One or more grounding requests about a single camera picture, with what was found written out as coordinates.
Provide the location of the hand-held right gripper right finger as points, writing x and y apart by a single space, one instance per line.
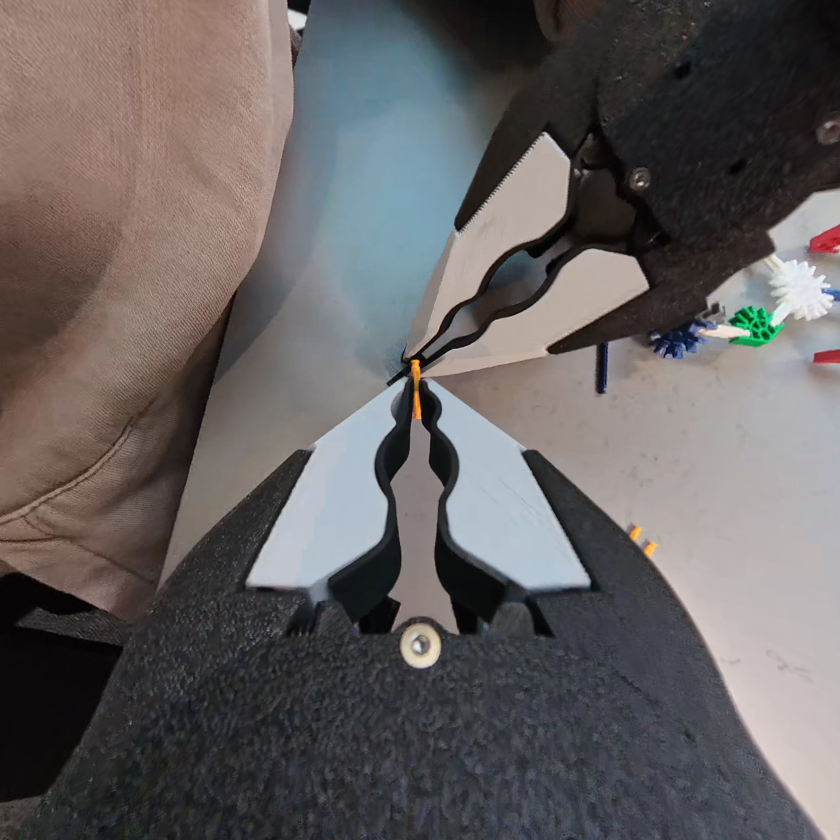
512 518

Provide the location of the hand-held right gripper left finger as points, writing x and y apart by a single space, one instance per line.
321 518

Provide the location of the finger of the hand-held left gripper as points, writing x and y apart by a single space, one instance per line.
577 295
505 223

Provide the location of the black snowflake connector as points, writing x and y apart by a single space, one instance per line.
396 379

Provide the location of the grey desk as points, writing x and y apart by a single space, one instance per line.
689 459

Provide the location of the long blue toy rod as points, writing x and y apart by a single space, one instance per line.
602 367

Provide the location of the colourful toy rod model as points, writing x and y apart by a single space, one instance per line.
754 325

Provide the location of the person's beige shirt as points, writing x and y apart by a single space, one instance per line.
131 262

